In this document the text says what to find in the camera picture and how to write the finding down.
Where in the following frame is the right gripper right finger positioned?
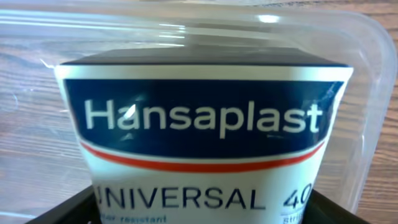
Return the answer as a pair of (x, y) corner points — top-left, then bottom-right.
(303, 190), (370, 224)

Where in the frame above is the white Hansaplast plaster box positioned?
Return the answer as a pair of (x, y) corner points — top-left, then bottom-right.
(54, 46), (353, 223)

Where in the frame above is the clear plastic container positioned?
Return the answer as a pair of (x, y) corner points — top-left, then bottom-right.
(1, 1), (397, 223)

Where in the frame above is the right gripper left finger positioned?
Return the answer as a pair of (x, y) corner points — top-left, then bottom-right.
(26, 186), (101, 224)

